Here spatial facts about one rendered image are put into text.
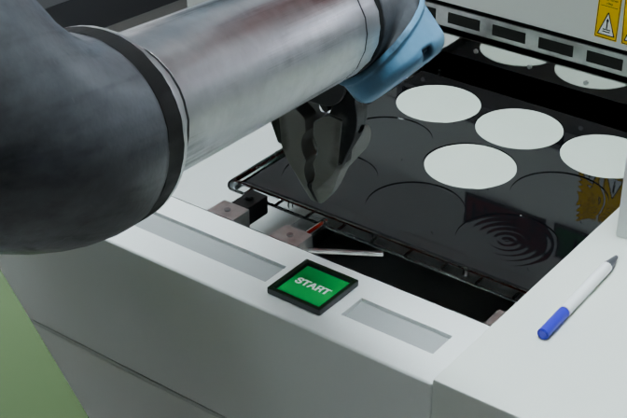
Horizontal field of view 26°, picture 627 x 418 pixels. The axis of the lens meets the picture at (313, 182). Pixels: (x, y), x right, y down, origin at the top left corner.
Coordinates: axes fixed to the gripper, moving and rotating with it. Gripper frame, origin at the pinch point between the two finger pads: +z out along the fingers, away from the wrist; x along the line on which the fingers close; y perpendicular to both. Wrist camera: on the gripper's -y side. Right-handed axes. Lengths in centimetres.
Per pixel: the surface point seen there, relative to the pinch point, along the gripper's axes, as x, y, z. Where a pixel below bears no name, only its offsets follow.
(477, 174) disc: 4.1, 35.3, 15.9
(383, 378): -10.4, -4.7, 11.3
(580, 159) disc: -3.3, 44.8, 15.9
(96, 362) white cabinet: 22.8, -4.4, 25.0
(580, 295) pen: -19.4, 11.0, 8.4
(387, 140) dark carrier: 16.1, 36.1, 16.0
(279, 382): 0.2, -4.6, 16.7
